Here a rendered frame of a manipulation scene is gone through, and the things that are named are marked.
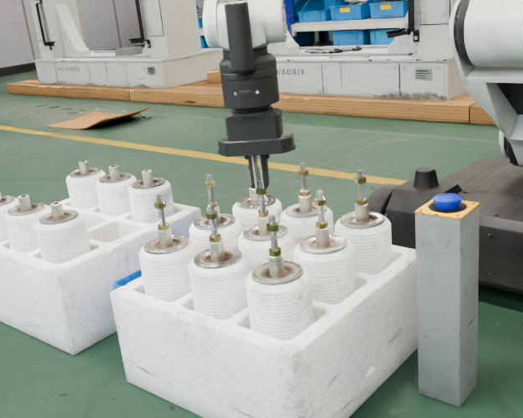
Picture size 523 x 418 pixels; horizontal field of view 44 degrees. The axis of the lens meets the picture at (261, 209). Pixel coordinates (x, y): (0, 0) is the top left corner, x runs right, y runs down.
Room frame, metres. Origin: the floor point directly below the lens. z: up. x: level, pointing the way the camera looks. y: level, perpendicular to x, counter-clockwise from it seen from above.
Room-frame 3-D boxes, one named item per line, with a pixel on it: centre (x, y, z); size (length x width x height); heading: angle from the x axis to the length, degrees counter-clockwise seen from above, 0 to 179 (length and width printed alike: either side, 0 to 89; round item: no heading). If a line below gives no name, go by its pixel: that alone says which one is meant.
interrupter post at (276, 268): (0.84, -0.01, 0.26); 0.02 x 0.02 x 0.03
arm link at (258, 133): (1.01, 0.00, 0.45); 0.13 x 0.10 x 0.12; 79
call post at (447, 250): (0.87, -0.27, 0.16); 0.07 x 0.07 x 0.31; 49
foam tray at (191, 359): (1.01, 0.00, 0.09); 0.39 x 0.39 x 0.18; 49
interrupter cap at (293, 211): (1.10, -0.08, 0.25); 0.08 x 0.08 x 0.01
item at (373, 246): (1.02, -0.17, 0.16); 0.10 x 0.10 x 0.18
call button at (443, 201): (0.87, -0.27, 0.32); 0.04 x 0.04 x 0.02
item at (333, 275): (0.93, -0.09, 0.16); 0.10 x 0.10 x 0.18
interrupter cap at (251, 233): (1.01, 0.00, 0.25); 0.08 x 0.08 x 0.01
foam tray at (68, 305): (1.37, 0.41, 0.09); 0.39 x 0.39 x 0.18; 49
